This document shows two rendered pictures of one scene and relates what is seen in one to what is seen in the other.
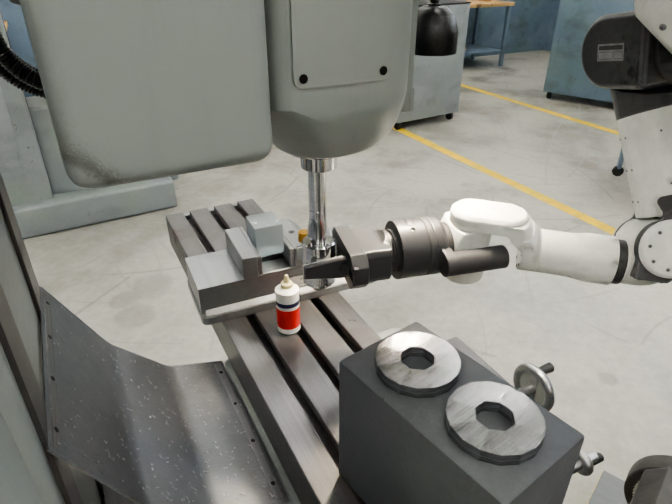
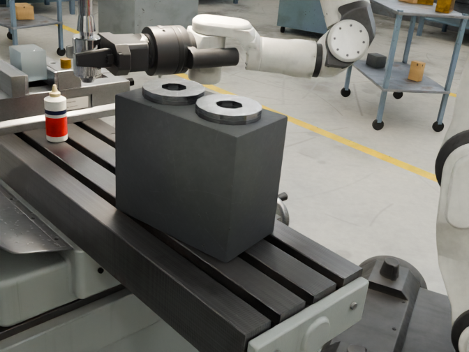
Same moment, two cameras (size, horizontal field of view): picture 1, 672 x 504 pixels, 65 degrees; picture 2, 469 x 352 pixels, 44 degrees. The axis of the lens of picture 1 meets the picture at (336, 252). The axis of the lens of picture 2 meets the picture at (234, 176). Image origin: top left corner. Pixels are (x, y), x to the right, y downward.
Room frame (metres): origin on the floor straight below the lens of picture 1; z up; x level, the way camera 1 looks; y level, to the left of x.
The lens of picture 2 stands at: (-0.37, 0.07, 1.40)
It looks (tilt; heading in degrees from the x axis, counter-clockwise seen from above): 25 degrees down; 342
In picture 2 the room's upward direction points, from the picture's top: 5 degrees clockwise
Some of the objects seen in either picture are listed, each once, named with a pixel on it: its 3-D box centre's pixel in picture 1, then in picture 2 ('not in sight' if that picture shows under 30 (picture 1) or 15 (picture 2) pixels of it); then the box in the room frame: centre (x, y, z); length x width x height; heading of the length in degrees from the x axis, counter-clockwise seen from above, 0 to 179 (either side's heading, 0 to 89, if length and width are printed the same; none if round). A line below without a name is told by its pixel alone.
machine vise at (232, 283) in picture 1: (281, 259); (44, 89); (0.88, 0.11, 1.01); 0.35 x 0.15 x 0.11; 115
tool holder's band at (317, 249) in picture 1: (318, 243); (86, 39); (0.65, 0.02, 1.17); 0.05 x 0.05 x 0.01
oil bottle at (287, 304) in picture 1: (287, 302); (55, 112); (0.73, 0.08, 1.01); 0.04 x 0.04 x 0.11
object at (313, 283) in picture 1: (318, 263); (86, 58); (0.65, 0.02, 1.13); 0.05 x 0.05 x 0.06
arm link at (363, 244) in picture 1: (380, 253); (138, 53); (0.68, -0.07, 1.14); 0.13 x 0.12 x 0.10; 14
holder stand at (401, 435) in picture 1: (443, 453); (197, 160); (0.39, -0.12, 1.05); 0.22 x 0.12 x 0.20; 37
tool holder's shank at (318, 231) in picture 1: (317, 204); (85, 2); (0.65, 0.02, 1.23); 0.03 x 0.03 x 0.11
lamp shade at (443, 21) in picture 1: (432, 28); not in sight; (0.79, -0.13, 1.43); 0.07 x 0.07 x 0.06
